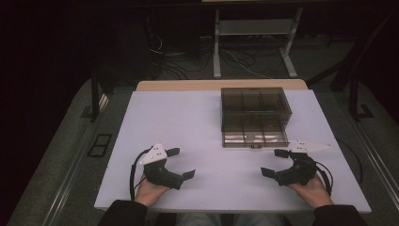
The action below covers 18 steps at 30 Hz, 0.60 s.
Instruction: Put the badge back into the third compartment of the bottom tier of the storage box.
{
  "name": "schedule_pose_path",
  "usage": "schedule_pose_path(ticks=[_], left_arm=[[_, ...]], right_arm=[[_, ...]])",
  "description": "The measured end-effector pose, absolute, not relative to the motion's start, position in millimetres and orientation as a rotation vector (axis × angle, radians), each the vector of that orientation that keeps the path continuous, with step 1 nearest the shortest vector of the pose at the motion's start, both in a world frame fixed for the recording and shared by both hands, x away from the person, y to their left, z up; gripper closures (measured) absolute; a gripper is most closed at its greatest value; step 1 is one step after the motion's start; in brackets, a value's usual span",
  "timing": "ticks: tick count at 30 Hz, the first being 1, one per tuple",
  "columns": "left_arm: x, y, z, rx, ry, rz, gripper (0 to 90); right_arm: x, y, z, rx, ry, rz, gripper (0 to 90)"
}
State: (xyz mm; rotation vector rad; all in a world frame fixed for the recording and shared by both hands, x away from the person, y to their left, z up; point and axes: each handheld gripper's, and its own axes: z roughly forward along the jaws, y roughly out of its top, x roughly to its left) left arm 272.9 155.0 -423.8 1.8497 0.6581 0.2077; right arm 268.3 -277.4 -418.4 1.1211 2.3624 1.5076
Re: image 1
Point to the black metal stand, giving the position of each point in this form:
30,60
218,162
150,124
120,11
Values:
354,78
97,94

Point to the metal floor rail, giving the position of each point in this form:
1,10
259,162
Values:
67,185
373,157

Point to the person's left hand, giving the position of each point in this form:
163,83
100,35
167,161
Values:
150,193

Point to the white metal stand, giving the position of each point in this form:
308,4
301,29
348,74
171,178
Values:
255,27

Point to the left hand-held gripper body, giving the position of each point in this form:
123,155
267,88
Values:
160,174

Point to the person's right hand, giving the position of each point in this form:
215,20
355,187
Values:
312,193

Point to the person's legs in jeans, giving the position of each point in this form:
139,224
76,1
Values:
229,219

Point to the smoky clear plastic compartment box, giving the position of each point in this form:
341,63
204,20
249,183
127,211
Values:
254,117

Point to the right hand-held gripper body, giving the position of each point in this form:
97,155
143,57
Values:
298,171

